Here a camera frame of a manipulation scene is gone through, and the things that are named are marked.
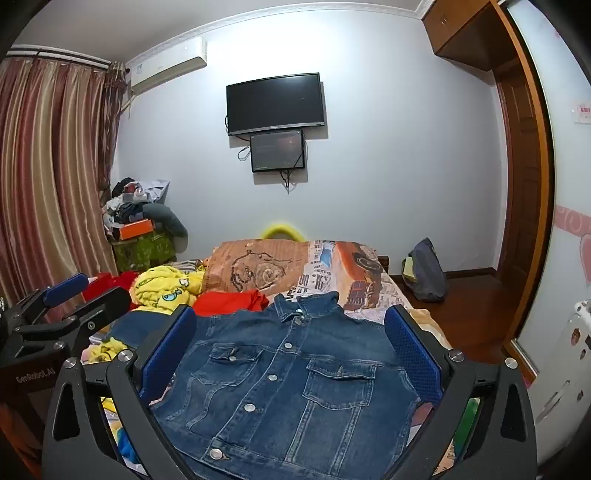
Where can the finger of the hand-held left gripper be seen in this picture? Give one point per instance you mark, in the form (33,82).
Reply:
(106,304)
(64,286)

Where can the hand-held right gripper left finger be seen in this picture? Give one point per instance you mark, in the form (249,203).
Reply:
(168,350)

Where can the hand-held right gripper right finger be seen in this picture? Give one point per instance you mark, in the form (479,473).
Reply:
(413,350)

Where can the blue denim jacket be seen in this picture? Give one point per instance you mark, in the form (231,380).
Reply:
(286,369)

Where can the pile of mixed clothes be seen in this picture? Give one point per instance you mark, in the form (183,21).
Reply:
(127,203)

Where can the small yellow cloth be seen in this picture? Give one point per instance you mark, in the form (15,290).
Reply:
(108,348)

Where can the yellow cartoon print garment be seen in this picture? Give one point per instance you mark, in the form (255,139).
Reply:
(161,288)

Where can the green patterned bag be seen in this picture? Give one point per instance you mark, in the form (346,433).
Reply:
(143,251)

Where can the red shirt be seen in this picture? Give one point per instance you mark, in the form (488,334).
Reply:
(226,302)

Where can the grey blue backpack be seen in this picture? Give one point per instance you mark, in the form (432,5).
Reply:
(427,272)

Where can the orange box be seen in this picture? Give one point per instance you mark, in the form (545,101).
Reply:
(136,229)

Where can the striped red curtain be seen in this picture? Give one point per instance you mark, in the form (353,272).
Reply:
(51,175)

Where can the printed blanket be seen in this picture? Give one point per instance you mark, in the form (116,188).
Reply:
(323,267)

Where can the wooden door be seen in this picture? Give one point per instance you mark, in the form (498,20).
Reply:
(521,194)

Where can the white air conditioner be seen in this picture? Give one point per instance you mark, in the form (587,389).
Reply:
(168,64)

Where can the wooden overhead cabinet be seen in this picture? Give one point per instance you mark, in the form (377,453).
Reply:
(466,32)

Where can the small black wall monitor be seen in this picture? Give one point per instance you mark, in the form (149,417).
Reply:
(277,151)

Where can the black wall television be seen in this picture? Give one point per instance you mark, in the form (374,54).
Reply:
(274,104)

